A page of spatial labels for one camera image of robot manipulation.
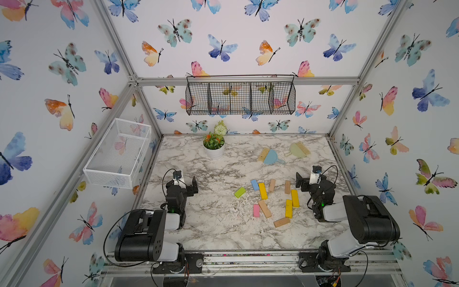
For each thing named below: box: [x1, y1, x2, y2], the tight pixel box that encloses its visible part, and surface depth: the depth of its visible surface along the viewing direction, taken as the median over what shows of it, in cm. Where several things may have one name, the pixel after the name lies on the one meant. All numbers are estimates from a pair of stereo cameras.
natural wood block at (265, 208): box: [258, 199, 272, 219], surface depth 91 cm
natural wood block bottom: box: [273, 217, 291, 228], surface depth 86 cm
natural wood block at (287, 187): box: [284, 179, 291, 195], surface depth 98 cm
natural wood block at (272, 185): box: [268, 178, 276, 193], surface depth 98 cm
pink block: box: [252, 203, 260, 218], surface depth 90 cm
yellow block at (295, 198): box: [291, 189, 300, 208], surface depth 95 cm
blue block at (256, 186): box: [251, 179, 260, 192], surface depth 98 cm
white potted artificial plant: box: [203, 120, 228, 160], surface depth 103 cm
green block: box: [234, 187, 246, 198], surface depth 97 cm
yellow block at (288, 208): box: [285, 199, 293, 219], surface depth 90 cm
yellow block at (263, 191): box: [258, 182, 269, 200], surface depth 96 cm
